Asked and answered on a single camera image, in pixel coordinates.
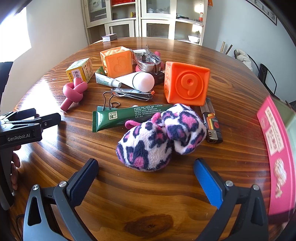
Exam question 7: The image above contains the bright orange toy cube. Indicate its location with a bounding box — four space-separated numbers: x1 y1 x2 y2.
164 61 211 106

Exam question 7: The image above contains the pink tin container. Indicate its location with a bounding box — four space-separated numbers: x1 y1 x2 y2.
256 95 296 223

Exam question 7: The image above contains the green white carton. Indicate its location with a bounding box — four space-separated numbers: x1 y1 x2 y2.
95 66 109 77

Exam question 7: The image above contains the white tube with round cap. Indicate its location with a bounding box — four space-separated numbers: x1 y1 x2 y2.
120 71 155 92

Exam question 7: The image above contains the framed wall painting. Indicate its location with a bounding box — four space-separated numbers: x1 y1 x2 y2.
245 0 278 26

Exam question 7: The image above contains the white ointment tube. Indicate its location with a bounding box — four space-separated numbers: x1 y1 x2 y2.
95 72 122 88

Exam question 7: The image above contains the yellow green small box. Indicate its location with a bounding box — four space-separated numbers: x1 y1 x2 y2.
65 58 93 83

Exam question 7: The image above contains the brown bottle with silver cap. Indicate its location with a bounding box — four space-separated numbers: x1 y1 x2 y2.
153 71 165 85

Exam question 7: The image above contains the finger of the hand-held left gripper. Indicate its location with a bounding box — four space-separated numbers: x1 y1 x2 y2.
0 113 61 128
0 108 39 121

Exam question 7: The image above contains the person's left hand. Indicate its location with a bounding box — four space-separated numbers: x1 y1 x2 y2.
10 149 21 192

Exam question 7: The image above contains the pink knot candle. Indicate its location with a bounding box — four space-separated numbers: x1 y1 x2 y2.
60 76 88 112

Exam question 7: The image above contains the teal binder clip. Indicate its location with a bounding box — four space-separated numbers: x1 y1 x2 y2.
97 91 121 112

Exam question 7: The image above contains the leopard print fleece mitten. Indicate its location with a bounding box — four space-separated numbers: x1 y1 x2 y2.
161 103 207 155
116 113 173 172

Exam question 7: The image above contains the pink plastic object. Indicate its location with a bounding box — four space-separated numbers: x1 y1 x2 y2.
135 50 165 72

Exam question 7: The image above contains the pile of red packets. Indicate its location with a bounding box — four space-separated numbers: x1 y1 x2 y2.
110 0 136 6

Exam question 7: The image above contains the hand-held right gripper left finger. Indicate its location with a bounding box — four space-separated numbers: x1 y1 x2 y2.
23 158 99 241

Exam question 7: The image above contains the white printed box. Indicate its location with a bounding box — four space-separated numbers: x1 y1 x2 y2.
89 0 102 18

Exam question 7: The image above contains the shiny metal tool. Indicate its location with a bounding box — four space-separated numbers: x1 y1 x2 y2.
132 45 162 73

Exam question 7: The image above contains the light orange toy cube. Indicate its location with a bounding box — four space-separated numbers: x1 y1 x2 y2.
100 46 134 79

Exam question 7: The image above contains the black metal chair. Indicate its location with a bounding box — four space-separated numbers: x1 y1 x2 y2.
233 49 259 72
257 63 278 95

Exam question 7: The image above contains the beige padded jacket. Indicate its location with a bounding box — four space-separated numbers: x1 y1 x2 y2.
234 49 252 70

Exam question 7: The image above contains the green tube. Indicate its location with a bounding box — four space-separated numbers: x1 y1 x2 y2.
92 103 174 133

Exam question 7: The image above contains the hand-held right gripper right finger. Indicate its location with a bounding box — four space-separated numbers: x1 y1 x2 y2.
193 158 270 241

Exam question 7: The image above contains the black orange lighter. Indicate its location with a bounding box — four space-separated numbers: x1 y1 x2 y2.
201 112 223 144

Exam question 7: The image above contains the metal nail clipper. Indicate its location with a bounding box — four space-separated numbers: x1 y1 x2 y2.
110 88 155 102

